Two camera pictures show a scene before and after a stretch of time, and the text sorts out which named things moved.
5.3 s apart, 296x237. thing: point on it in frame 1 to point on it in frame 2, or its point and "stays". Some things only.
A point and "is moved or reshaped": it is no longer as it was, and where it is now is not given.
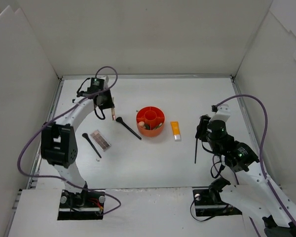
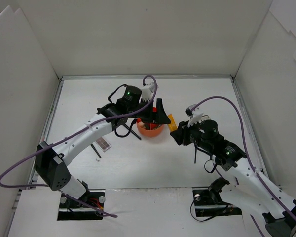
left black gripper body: [106, 102] to [154, 112]
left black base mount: [85, 205] stays
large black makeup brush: [120, 120] stays
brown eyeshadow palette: [101, 140] stays
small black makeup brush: [86, 136] stays
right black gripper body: [202, 127] to [183, 133]
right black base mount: [209, 202] stays
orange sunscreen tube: [175, 130] is moved or reshaped
